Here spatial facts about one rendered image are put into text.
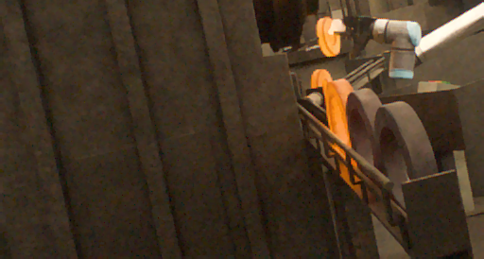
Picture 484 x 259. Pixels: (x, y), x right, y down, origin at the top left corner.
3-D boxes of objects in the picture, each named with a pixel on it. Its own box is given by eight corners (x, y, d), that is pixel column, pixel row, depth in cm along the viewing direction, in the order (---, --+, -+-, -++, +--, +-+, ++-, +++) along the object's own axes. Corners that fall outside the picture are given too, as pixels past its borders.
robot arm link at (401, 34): (414, 49, 220) (417, 22, 219) (382, 46, 225) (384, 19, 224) (421, 48, 229) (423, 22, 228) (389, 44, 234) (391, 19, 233)
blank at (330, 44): (312, 21, 232) (319, 19, 231) (327, 16, 246) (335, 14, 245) (321, 60, 234) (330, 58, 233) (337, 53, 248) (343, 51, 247)
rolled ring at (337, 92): (364, 97, 111) (347, 101, 111) (372, 182, 118) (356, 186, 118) (335, 66, 128) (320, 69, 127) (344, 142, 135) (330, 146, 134)
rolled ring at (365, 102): (355, 80, 112) (338, 84, 112) (388, 96, 95) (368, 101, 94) (371, 173, 116) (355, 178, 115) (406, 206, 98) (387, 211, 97)
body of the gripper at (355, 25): (351, 15, 238) (379, 17, 233) (350, 36, 240) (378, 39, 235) (343, 15, 231) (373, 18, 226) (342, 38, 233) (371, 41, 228)
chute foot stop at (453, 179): (416, 263, 78) (402, 183, 77) (414, 261, 79) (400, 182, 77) (469, 249, 79) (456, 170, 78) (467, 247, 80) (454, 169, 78)
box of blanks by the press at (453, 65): (409, 163, 401) (387, 49, 397) (352, 154, 476) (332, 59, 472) (525, 127, 443) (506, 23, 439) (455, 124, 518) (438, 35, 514)
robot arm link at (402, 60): (413, 78, 235) (416, 46, 233) (412, 82, 223) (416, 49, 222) (388, 77, 236) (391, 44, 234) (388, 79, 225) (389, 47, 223)
